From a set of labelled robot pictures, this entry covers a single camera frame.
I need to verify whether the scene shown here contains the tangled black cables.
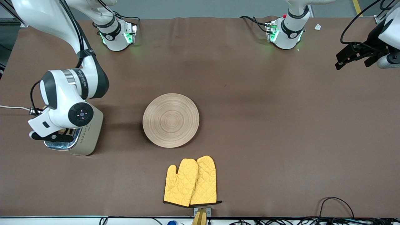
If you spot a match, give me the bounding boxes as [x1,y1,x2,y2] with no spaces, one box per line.
[228,197,400,225]

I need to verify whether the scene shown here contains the cream and chrome toaster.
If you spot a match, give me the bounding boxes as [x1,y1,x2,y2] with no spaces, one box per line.
[44,106,104,156]

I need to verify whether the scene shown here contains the aluminium frame post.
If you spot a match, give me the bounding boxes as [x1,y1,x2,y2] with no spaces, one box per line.
[374,0,400,24]
[0,0,31,28]

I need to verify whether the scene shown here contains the round light wooden plate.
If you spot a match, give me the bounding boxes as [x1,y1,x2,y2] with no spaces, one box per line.
[142,93,200,148]

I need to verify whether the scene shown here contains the wooden stick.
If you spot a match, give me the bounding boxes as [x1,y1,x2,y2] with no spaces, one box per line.
[191,209,208,225]

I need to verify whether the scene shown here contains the white toaster power cable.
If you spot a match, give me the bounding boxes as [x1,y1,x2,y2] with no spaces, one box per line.
[0,105,32,112]

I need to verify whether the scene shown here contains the black base power cable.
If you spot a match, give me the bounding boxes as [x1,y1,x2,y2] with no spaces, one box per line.
[240,16,270,34]
[111,11,140,25]

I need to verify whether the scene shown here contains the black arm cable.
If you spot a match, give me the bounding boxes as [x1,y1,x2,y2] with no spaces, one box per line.
[340,0,400,52]
[30,0,96,115]

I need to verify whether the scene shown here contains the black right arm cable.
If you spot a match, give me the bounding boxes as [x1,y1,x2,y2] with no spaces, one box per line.
[30,0,96,115]

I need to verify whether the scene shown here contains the brown table cover mat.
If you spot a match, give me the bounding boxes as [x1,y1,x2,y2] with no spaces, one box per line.
[0,16,400,218]

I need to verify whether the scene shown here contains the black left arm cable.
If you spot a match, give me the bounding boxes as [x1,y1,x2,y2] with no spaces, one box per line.
[340,0,400,52]

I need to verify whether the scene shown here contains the yellow quilted oven mitt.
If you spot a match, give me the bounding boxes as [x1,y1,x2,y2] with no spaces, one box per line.
[164,158,199,208]
[190,155,223,206]

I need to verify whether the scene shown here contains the grey metal bracket plate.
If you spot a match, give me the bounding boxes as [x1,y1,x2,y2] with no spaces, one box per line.
[193,207,212,217]

